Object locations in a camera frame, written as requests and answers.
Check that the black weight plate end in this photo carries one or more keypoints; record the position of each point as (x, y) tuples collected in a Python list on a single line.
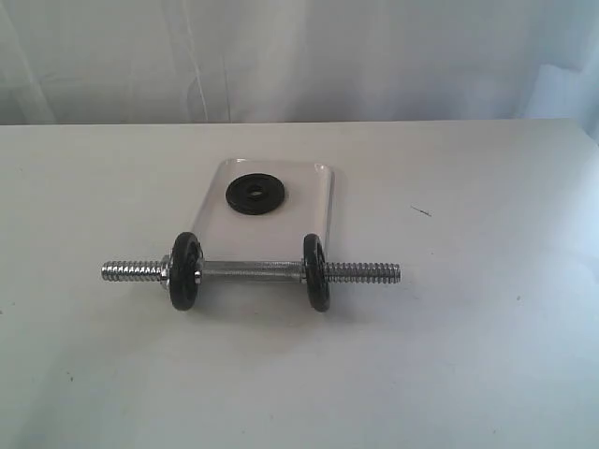
[(314, 265), (185, 260)]

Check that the black weight plate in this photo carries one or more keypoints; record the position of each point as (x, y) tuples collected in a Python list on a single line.
[(255, 194)]

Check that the chrome threaded dumbbell bar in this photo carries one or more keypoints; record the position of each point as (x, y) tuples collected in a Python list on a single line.
[(148, 271)]

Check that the chrome spin-lock collar nut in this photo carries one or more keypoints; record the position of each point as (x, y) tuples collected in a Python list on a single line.
[(164, 271)]

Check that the white rectangular tray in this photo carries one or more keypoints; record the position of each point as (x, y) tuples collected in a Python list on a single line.
[(226, 234)]

